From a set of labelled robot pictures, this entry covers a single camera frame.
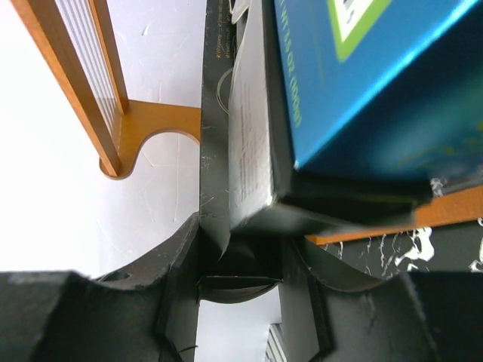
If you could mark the blue toothpaste box with label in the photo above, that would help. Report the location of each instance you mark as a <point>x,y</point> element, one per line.
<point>383,90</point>

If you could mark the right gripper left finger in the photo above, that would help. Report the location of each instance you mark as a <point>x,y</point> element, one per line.
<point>144,311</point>

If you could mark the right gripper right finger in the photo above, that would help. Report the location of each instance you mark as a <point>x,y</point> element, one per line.
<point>333,312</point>

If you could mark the orange wooden shelf rack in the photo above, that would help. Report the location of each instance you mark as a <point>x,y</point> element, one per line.
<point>79,48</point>

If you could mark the black toothpaste box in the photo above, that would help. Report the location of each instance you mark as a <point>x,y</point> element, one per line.
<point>251,195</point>

